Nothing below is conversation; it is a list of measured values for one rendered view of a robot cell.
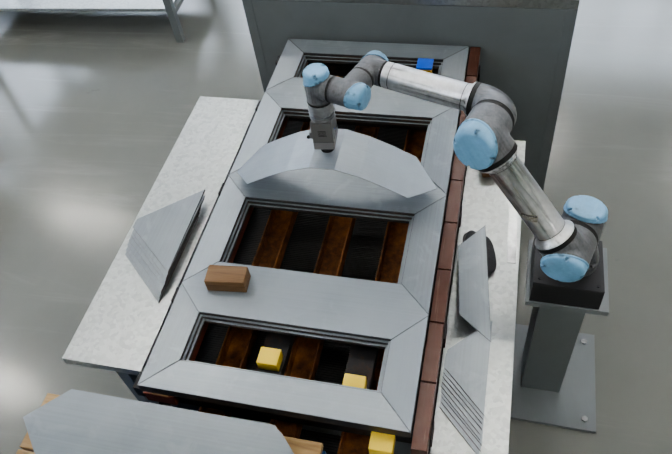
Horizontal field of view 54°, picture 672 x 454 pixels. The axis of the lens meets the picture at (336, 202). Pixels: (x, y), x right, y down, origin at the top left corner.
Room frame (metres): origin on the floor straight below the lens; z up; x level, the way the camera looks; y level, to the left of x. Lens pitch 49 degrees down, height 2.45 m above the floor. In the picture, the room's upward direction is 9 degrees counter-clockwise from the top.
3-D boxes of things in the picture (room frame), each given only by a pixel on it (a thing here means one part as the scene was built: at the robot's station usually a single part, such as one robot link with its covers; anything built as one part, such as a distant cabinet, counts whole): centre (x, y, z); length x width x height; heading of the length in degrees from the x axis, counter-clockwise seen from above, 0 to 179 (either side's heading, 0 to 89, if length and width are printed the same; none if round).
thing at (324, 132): (1.50, 0.01, 1.11); 0.10 x 0.09 x 0.16; 76
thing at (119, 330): (1.59, 0.56, 0.74); 1.20 x 0.26 x 0.03; 160
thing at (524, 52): (2.24, -0.37, 0.51); 1.30 x 0.04 x 1.01; 70
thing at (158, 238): (1.45, 0.61, 0.77); 0.45 x 0.20 x 0.04; 160
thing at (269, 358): (0.93, 0.25, 0.79); 0.06 x 0.05 x 0.04; 70
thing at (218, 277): (1.16, 0.35, 0.87); 0.12 x 0.06 x 0.05; 75
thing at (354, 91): (1.45, -0.09, 1.27); 0.11 x 0.11 x 0.08; 53
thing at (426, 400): (1.36, -0.37, 0.80); 1.62 x 0.04 x 0.06; 160
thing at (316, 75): (1.49, 0.00, 1.27); 0.09 x 0.08 x 0.11; 53
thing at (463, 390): (0.81, -0.27, 0.70); 0.39 x 0.12 x 0.04; 160
